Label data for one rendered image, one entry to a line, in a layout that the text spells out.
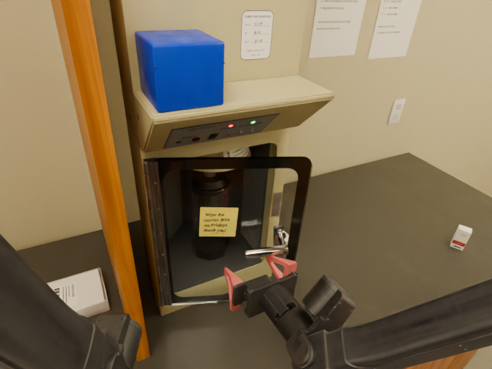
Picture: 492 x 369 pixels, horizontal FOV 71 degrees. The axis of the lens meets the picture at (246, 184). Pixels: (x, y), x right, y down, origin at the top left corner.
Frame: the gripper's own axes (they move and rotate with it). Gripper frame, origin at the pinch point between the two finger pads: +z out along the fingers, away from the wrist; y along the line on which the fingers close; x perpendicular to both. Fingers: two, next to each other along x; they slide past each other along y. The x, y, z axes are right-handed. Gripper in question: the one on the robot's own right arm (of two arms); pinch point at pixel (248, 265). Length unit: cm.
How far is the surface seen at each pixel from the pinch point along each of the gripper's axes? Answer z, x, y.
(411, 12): 51, -47, -96
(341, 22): 52, -42, -63
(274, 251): -1.3, -2.8, -5.2
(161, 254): 12.3, 1.7, 14.1
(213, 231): 7.8, -4.3, 4.3
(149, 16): 11.4, -44.0, 14.1
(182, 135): 5.2, -27.3, 11.6
